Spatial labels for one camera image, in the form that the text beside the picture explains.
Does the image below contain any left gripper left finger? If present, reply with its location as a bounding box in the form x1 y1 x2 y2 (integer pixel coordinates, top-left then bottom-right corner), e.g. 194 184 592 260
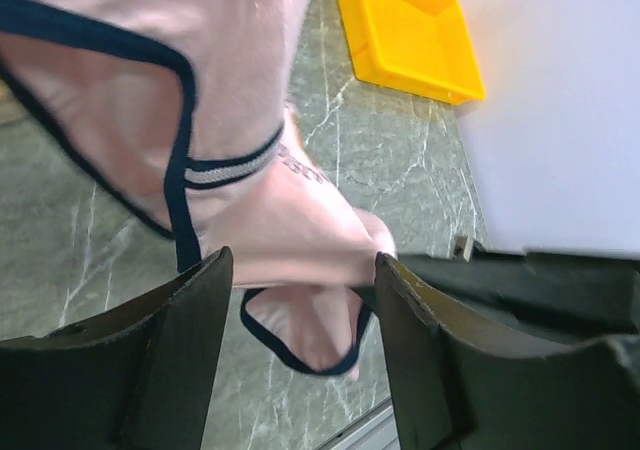
1 248 233 449

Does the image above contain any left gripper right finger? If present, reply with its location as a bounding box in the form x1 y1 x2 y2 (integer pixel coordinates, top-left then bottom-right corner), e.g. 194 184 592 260
375 254 639 449

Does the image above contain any pink underwear navy trim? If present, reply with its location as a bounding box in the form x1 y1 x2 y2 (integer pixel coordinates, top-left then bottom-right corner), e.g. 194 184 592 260
1 0 395 376

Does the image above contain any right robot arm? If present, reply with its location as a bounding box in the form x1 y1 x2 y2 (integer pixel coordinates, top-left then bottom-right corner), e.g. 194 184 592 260
399 244 639 367

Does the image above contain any wooden drying rack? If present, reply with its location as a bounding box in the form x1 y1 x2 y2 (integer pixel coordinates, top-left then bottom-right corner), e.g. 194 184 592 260
0 80 28 125

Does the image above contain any yellow plastic tray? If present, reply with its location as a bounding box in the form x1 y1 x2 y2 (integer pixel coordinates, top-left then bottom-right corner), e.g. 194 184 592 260
338 0 486 105

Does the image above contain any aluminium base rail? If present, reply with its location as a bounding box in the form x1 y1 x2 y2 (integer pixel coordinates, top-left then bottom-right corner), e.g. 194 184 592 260
317 398 400 450

